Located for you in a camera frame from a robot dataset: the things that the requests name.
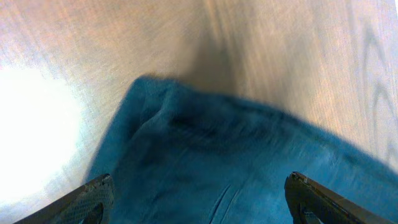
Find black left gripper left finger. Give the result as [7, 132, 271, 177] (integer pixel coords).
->
[16, 174, 114, 224]

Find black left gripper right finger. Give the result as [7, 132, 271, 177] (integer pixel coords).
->
[284, 172, 394, 224]

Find navy blue trousers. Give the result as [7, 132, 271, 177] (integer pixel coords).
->
[88, 76, 397, 223]

